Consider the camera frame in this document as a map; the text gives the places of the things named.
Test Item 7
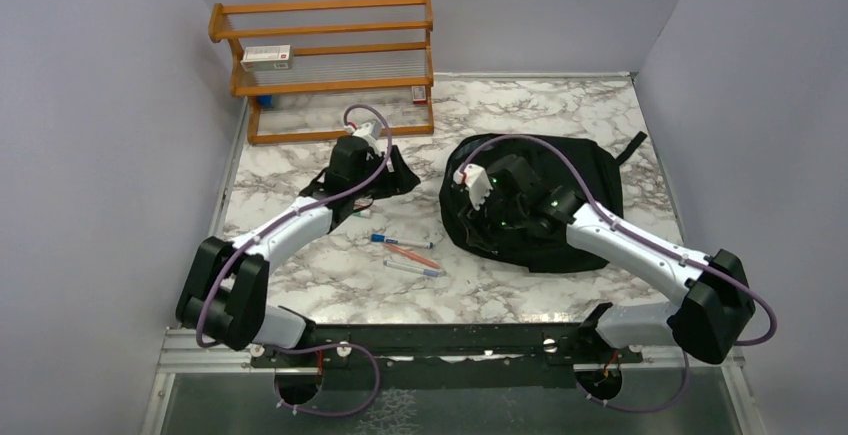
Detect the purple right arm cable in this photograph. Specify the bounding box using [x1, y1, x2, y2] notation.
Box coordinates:
[450, 133, 778, 415]

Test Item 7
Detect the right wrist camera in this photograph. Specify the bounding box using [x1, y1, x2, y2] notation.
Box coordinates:
[453, 163, 493, 211]

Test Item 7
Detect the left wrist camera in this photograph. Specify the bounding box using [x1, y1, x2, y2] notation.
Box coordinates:
[345, 119, 383, 154]

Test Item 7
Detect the white red box on shelf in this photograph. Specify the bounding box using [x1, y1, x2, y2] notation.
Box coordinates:
[240, 45, 291, 72]

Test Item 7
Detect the orange pen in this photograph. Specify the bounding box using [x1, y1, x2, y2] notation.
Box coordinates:
[384, 244, 442, 270]

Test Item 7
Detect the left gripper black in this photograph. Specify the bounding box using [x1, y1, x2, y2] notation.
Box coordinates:
[350, 145, 420, 200]

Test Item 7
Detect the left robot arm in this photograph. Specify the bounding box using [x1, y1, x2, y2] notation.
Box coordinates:
[175, 136, 421, 366]

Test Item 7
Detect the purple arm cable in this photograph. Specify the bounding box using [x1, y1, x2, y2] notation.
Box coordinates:
[195, 103, 394, 419]
[450, 133, 778, 415]

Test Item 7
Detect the small red white box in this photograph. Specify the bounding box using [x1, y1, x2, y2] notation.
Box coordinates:
[411, 86, 427, 104]

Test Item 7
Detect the blue capped marker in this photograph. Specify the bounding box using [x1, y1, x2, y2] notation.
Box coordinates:
[370, 233, 434, 249]

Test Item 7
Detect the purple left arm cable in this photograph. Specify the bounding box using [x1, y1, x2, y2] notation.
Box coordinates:
[195, 103, 394, 419]

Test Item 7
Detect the white blue marker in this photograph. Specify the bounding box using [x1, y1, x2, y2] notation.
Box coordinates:
[383, 260, 442, 278]

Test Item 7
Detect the black student backpack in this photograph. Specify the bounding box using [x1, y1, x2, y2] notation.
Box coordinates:
[439, 132, 647, 274]

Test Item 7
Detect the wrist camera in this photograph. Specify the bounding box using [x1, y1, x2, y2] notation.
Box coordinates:
[453, 163, 493, 211]
[345, 119, 383, 154]

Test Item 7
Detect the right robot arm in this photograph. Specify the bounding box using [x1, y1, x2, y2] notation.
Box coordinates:
[452, 155, 756, 364]

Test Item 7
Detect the wooden shelf rack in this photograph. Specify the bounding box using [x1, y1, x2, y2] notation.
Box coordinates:
[208, 0, 435, 145]

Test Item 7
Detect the black mounting rail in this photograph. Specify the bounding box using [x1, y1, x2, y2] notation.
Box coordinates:
[182, 309, 644, 390]

